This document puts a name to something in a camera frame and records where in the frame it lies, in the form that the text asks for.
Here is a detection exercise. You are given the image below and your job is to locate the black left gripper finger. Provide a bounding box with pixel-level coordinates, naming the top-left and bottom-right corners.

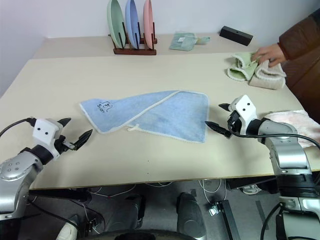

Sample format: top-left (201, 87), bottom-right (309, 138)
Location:
top-left (57, 117), bottom-right (72, 130)
top-left (74, 129), bottom-right (94, 152)

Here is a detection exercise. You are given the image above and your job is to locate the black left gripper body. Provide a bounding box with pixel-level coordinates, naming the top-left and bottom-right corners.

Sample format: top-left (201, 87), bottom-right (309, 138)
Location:
top-left (54, 135), bottom-right (77, 157)

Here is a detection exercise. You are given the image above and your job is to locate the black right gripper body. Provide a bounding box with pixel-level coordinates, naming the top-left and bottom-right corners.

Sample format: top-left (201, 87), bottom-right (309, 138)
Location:
top-left (226, 111), bottom-right (242, 136)

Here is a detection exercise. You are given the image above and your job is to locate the light green towel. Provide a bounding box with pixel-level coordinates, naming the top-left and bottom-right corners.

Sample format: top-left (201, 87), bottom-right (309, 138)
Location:
top-left (225, 51), bottom-right (261, 82)

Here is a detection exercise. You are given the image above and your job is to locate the beige towel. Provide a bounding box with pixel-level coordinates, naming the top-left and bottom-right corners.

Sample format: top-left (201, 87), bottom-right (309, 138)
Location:
top-left (248, 59), bottom-right (287, 90)

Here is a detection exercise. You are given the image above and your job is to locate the light blue towel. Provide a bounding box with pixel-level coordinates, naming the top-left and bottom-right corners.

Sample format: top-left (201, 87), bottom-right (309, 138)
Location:
top-left (79, 89), bottom-right (210, 145)

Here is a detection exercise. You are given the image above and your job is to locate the pink towel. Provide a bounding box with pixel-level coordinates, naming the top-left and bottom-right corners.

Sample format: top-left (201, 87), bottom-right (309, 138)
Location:
top-left (260, 109), bottom-right (319, 149)

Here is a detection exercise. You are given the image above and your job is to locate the person's bare hand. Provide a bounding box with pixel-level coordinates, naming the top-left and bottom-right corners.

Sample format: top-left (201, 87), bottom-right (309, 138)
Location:
top-left (251, 43), bottom-right (285, 68)

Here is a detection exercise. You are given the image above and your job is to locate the white shoe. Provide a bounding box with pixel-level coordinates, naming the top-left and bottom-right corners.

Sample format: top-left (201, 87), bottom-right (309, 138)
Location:
top-left (240, 184), bottom-right (263, 196)

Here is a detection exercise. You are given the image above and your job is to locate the long black box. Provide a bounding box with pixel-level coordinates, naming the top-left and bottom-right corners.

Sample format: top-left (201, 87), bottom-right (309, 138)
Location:
top-left (219, 25), bottom-right (254, 47)

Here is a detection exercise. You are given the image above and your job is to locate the folded teal green cloth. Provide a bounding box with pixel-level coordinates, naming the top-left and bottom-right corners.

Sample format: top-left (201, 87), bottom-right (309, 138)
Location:
top-left (168, 31), bottom-right (199, 52)

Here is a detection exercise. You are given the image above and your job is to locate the dark rounded shape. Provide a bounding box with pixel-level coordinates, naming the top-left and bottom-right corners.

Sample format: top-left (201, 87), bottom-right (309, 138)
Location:
top-left (175, 191), bottom-right (208, 240)

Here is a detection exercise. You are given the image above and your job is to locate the black metal bar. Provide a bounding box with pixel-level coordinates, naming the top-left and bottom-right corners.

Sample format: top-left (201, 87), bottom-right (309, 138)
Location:
top-left (214, 199), bottom-right (243, 240)

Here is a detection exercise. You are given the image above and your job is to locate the dark wooden dish rack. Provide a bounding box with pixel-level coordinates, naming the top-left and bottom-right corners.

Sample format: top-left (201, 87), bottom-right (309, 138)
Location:
top-left (107, 21), bottom-right (158, 56)

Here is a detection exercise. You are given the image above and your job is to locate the green plate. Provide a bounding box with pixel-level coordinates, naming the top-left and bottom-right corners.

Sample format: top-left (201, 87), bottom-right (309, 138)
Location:
top-left (106, 0), bottom-right (125, 49)

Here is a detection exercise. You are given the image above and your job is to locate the pink plate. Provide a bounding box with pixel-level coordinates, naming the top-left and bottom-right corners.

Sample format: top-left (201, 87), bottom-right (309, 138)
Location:
top-left (142, 0), bottom-right (154, 49)

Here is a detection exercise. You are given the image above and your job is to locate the blue plate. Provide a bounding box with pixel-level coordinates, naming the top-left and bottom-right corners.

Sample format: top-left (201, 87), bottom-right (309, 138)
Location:
top-left (124, 0), bottom-right (141, 50)

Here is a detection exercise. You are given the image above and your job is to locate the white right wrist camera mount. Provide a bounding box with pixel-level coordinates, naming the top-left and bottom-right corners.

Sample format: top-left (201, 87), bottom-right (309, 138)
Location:
top-left (229, 94), bottom-right (259, 134)

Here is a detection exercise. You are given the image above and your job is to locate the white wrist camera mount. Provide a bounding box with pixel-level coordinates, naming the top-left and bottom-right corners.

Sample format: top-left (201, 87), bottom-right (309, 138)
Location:
top-left (229, 94), bottom-right (259, 134)
top-left (32, 118), bottom-right (64, 159)

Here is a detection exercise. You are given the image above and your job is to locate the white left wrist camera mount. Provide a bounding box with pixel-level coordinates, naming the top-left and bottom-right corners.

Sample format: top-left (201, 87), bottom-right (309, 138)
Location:
top-left (32, 118), bottom-right (64, 159)

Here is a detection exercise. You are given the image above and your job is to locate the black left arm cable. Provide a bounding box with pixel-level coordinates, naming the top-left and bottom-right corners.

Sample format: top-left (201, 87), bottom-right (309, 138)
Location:
top-left (0, 117), bottom-right (37, 138)

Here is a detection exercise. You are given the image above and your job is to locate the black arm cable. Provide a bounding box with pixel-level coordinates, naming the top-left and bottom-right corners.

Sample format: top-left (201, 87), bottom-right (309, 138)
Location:
top-left (0, 117), bottom-right (37, 138)
top-left (231, 131), bottom-right (320, 151)

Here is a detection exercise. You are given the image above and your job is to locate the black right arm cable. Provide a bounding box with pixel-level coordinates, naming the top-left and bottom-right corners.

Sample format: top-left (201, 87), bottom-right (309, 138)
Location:
top-left (231, 131), bottom-right (320, 151)

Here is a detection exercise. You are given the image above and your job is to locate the white cable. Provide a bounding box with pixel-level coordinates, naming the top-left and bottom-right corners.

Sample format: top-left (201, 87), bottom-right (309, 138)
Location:
top-left (199, 177), bottom-right (228, 202)
top-left (88, 183), bottom-right (138, 200)

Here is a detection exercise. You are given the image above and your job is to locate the black table frame beam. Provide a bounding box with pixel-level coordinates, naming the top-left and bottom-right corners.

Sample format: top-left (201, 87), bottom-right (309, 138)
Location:
top-left (225, 174), bottom-right (277, 190)

